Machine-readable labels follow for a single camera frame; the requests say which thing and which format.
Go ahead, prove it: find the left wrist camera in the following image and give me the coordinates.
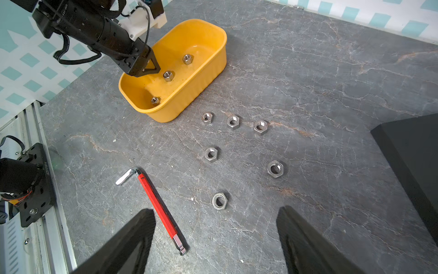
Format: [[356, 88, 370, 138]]
[[118, 0, 167, 41]]

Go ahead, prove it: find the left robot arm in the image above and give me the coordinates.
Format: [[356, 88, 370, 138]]
[[14, 1, 167, 77]]

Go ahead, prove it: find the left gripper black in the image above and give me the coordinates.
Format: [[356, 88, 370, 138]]
[[99, 20, 160, 77]]

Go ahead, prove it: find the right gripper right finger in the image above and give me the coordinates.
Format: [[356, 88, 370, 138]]
[[276, 206, 364, 274]]

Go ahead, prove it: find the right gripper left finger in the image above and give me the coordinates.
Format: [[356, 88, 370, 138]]
[[73, 209, 156, 274]]

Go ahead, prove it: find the steel hex nut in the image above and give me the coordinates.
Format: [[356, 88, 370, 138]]
[[227, 115, 240, 130], [201, 112, 214, 124], [212, 192, 228, 210], [253, 120, 268, 135], [267, 161, 284, 178], [204, 147, 219, 162]]

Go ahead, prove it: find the yellow plastic storage box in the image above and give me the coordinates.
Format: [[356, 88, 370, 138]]
[[119, 19, 228, 123]]

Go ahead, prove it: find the black flat box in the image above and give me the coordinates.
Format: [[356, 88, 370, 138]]
[[370, 114, 438, 242]]

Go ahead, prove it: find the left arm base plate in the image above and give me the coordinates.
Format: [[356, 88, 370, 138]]
[[17, 143, 56, 228]]

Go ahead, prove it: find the steel nut in box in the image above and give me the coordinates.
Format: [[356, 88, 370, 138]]
[[151, 97, 160, 105], [163, 70, 175, 82], [182, 54, 194, 65]]

